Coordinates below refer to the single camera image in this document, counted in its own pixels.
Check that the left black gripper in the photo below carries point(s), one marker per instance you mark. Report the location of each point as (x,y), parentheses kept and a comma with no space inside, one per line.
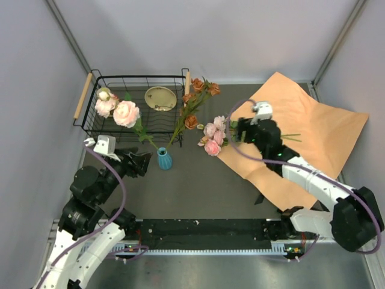
(140,161)

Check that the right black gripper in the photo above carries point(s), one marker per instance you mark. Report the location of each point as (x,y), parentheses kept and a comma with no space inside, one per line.
(245,126)

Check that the pink flower bunch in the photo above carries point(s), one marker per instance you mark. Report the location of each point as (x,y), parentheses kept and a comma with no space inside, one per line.
(214,135)

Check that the large pink peony stem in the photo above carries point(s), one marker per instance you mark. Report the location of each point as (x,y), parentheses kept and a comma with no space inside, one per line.
(125,113)

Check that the green orange wrapping paper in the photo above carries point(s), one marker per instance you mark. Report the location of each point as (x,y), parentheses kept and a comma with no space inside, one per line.
(325,138)

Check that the orange rose stem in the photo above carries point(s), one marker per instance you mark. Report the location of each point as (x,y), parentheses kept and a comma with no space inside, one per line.
(202,91)

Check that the black gold-lettered ribbon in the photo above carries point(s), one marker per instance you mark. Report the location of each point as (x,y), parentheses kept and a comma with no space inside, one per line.
(317,206)

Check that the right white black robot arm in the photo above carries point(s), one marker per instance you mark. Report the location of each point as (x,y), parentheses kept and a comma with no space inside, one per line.
(352,217)

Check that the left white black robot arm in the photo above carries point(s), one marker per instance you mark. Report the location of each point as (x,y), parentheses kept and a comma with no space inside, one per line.
(81,244)

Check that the small blue ribbed vase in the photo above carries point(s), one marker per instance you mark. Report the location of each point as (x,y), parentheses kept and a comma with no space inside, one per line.
(165,161)

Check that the yellow ceramic plate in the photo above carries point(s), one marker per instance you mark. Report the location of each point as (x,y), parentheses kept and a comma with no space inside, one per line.
(160,98)

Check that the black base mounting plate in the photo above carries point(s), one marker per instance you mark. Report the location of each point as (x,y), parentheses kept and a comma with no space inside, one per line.
(261,229)

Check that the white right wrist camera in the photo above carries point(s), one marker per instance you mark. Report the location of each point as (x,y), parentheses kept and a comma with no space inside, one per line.
(263,111)

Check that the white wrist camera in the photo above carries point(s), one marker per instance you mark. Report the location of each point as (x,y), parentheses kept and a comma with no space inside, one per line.
(263,111)
(104,145)

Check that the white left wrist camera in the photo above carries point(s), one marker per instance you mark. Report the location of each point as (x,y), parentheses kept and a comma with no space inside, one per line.
(104,145)

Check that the black wire dish basket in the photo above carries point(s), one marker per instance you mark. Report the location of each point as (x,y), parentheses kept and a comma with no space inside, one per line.
(159,122)

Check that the white slotted cable duct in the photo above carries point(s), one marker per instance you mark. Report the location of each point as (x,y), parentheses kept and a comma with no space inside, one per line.
(275,248)

